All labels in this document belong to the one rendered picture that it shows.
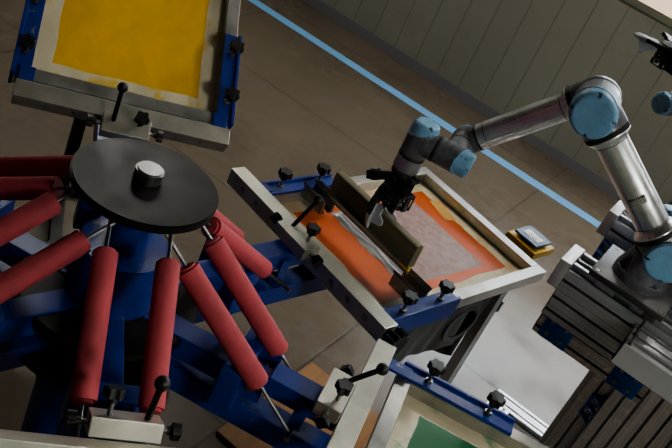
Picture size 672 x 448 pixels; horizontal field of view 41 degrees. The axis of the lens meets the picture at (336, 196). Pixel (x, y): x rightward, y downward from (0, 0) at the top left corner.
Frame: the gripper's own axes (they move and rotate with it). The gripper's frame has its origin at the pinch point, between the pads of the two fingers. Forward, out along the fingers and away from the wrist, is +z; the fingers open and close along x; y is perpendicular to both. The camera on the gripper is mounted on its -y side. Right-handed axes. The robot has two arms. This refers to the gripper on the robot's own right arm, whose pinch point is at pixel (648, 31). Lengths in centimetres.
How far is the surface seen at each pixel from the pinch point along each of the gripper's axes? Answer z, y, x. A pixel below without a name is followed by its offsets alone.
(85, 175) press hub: -43, 8, -209
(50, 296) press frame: -46, 37, -214
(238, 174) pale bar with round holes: -2, 44, -149
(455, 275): -40, 61, -89
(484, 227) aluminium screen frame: -21, 62, -63
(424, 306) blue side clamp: -56, 53, -115
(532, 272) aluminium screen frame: -45, 61, -61
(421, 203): -5, 62, -78
